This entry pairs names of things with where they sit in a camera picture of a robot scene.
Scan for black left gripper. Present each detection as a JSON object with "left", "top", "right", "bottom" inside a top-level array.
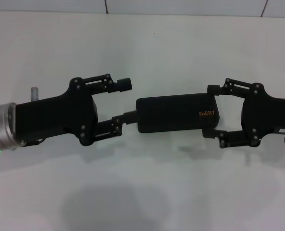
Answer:
[{"left": 13, "top": 73, "right": 137, "bottom": 147}]

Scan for silver gripper connector post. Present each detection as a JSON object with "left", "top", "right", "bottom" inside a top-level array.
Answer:
[{"left": 30, "top": 87, "right": 40, "bottom": 102}]

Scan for black glasses case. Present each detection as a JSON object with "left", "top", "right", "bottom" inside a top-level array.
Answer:
[{"left": 135, "top": 92, "right": 221, "bottom": 134}]

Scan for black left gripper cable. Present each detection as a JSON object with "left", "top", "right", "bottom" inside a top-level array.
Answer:
[{"left": 19, "top": 138, "right": 44, "bottom": 147}]

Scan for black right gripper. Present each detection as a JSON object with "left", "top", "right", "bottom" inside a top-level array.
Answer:
[{"left": 201, "top": 77, "right": 285, "bottom": 149}]

